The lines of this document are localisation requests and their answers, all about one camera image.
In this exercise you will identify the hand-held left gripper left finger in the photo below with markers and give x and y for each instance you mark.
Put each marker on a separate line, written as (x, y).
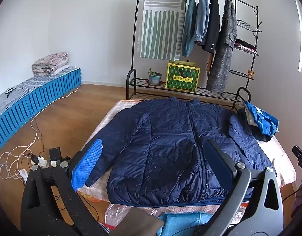
(88, 162)

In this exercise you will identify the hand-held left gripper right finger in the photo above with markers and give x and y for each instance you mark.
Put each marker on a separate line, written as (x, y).
(218, 164)

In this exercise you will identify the navy puffer jacket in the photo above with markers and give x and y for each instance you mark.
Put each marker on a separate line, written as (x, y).
(165, 140)

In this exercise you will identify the black metal clothes rack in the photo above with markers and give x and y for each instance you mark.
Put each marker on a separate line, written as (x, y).
(165, 94)

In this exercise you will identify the folded clothes on rack shelf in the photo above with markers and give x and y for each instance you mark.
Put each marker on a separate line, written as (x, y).
(244, 45)

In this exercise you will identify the black phone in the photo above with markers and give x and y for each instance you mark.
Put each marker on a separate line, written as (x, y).
(55, 153)

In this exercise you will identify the pale pink cloth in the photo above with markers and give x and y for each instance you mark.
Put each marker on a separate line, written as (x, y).
(300, 196)

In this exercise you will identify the pink plaid blanket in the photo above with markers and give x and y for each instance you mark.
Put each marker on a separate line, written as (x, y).
(108, 121)

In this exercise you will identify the white power strip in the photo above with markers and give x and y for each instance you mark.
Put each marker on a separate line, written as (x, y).
(42, 162)

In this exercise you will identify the blue white garment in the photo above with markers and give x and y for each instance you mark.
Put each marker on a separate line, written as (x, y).
(261, 119)

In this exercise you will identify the clear plastic bag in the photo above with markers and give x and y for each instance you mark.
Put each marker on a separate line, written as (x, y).
(115, 213)

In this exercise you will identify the white charger plug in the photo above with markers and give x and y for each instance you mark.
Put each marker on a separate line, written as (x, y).
(22, 172)

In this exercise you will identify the teal cloth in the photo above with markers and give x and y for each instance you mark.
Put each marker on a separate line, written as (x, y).
(185, 222)

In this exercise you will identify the grey brown cloth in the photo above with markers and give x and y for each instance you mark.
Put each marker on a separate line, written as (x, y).
(136, 222)

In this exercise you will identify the blue slatted bed base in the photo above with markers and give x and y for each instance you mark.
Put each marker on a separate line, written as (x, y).
(30, 102)

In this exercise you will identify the yellow green patterned box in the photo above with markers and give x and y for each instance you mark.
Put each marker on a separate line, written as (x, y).
(181, 77)

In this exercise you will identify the small brown teddy bear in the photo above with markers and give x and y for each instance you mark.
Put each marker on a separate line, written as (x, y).
(251, 75)

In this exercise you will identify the white pillow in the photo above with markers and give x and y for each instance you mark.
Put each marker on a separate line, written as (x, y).
(63, 68)

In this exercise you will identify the grey checkered bed sheet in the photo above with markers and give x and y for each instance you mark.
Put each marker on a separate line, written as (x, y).
(30, 83)

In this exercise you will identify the orange brown hanging cloth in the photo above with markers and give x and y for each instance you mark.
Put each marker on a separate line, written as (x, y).
(209, 65)

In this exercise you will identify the grey plaid coat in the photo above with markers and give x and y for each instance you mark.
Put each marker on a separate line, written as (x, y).
(222, 61)

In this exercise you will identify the folded floral quilt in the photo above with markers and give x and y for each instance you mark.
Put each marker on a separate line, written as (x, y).
(50, 64)

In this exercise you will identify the small potted plant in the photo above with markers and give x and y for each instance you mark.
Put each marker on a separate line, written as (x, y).
(154, 78)

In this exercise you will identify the black blazer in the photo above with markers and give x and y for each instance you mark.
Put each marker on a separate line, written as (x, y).
(213, 24)

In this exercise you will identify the blue denim jacket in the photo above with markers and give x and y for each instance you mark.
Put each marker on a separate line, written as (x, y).
(202, 17)

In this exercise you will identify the grey striped hanging towel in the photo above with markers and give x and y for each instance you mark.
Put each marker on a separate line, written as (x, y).
(160, 24)

